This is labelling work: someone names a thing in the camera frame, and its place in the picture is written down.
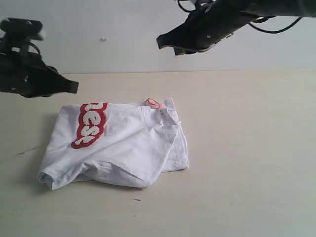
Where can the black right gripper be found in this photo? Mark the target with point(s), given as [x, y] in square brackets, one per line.
[206, 26]

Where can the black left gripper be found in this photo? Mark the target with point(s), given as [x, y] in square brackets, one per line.
[23, 71]

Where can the white t-shirt red lettering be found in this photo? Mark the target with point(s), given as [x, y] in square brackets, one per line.
[119, 144]

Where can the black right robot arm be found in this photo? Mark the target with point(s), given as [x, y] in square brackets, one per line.
[267, 9]

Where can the orange neck label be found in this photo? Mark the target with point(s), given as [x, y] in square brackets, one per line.
[153, 104]

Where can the small white wall fixture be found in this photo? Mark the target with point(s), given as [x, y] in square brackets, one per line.
[103, 38]

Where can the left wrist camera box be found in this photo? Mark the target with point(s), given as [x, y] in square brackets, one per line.
[23, 28]

